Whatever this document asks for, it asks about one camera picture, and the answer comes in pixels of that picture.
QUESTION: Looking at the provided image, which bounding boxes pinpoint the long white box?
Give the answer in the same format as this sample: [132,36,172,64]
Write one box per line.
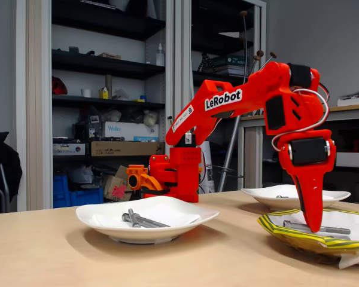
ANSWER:
[337,95,359,108]

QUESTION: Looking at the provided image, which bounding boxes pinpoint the stack of books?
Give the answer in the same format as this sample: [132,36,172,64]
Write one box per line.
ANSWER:
[212,55,247,77]

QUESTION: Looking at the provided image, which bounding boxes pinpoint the cardboard box with pink sticker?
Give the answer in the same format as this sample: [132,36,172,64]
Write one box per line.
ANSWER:
[103,166,135,201]

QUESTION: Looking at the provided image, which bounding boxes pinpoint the black flexible tripod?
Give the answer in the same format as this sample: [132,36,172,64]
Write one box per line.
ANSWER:
[197,52,215,72]

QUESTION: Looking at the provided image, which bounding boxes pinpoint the grey coat stand wooden knobs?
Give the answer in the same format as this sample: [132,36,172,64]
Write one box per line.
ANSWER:
[220,10,278,193]

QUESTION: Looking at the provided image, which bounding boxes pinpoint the white plastic bottle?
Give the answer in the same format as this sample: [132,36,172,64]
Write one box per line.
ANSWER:
[156,43,165,66]

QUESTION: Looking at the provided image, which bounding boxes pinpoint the orange printed part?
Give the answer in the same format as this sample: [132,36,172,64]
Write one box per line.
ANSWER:
[126,164,164,192]

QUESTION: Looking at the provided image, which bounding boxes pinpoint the white Weller box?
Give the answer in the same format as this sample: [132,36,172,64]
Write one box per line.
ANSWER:
[104,121,160,142]

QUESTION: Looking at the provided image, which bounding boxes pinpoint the yellow green striped paper plate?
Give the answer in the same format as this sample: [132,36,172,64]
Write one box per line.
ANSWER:
[257,208,359,270]

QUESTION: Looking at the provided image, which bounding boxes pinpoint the flat grey white box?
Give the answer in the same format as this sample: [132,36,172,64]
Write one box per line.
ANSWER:
[53,143,86,156]

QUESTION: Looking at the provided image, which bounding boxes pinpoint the grey metal shelf cabinet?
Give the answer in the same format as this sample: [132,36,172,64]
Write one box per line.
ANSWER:
[16,0,176,212]
[175,0,267,192]

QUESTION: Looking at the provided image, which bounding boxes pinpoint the grey sideboard with wooden top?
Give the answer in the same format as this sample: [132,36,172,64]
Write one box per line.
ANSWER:
[238,103,359,206]

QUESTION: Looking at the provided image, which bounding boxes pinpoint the white printed paper bag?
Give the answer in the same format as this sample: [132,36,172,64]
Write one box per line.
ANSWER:
[200,141,216,194]

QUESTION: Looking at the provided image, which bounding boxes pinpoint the black jacket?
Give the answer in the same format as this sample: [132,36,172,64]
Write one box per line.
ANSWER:
[0,131,23,207]

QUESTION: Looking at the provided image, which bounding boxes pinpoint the blue plastic crate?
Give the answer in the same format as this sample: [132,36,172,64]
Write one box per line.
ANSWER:
[53,175,69,209]
[68,187,105,207]

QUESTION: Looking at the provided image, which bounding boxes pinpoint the long brown cardboard box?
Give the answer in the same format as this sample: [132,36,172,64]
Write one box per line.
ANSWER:
[90,141,166,157]

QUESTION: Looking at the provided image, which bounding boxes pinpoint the white storage box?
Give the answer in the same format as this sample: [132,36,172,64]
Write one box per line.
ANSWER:
[336,151,359,169]

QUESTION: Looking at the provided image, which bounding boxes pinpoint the red black helmet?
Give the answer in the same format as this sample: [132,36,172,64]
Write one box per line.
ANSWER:
[51,76,68,96]

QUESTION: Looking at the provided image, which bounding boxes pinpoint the white square ceramic plate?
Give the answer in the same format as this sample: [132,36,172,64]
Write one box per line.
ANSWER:
[241,184,352,212]
[75,196,221,245]

